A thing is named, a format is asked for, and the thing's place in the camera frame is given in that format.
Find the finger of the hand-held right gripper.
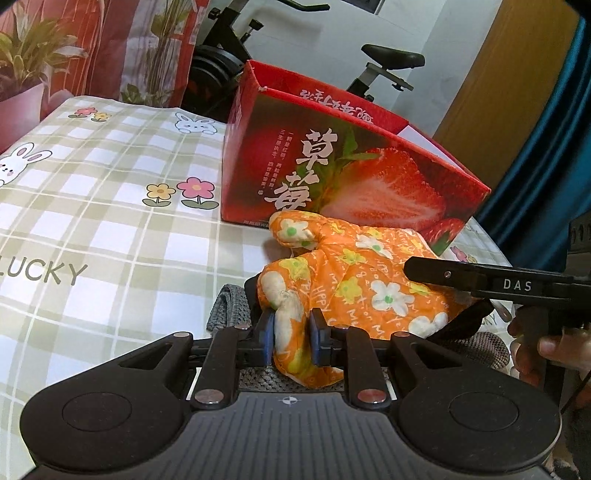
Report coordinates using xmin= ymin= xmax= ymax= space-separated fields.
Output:
xmin=404 ymin=256 xmax=574 ymax=306

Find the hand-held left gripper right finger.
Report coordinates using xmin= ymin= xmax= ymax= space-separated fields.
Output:
xmin=309 ymin=308 xmax=467 ymax=409

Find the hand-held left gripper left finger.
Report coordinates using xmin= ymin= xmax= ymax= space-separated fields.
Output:
xmin=118 ymin=311 xmax=278 ymax=409

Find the grey knit cloth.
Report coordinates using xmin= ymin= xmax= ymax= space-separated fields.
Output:
xmin=210 ymin=284 xmax=511 ymax=393

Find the orange floral cloth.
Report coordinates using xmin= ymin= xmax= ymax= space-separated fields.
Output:
xmin=259 ymin=210 xmax=481 ymax=389

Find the red strawberry print cardboard box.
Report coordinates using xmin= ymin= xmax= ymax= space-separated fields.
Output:
xmin=221 ymin=59 xmax=491 ymax=256

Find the person's right hand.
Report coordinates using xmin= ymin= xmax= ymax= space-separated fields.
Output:
xmin=494 ymin=300 xmax=591 ymax=388

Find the teal curtain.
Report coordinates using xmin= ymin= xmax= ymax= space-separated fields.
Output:
xmin=475 ymin=14 xmax=591 ymax=278

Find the wooden door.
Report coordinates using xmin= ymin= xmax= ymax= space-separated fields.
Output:
xmin=431 ymin=0 xmax=581 ymax=186

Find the checkered rabbit print tablecloth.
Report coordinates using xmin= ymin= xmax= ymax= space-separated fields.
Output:
xmin=0 ymin=95 xmax=522 ymax=462

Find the black exercise bike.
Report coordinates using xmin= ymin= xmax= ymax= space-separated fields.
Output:
xmin=182 ymin=0 xmax=426 ymax=123

